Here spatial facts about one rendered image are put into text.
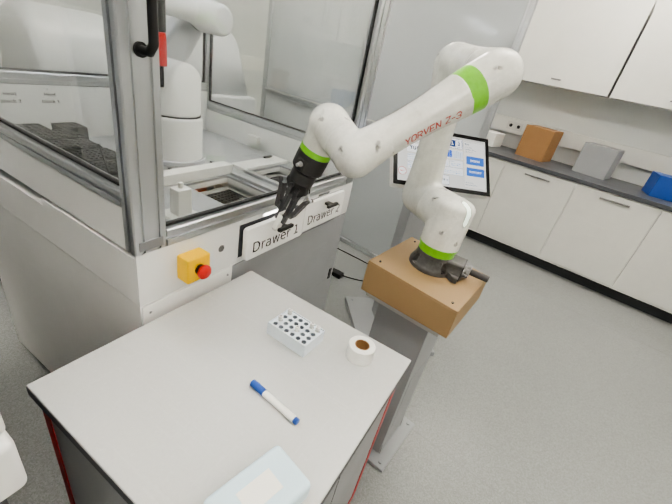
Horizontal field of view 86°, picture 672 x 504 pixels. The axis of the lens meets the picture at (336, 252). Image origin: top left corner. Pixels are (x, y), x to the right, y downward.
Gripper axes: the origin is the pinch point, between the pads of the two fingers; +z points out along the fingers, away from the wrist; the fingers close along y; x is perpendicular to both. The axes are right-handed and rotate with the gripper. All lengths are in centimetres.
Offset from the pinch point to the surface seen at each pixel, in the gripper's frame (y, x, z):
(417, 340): 58, 17, 11
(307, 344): 34.8, -25.3, 2.2
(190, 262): -0.3, -32.7, 3.4
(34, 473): -6, -65, 102
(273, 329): 25.6, -25.9, 6.8
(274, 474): 48, -54, -3
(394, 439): 84, 28, 68
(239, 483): 45, -59, -2
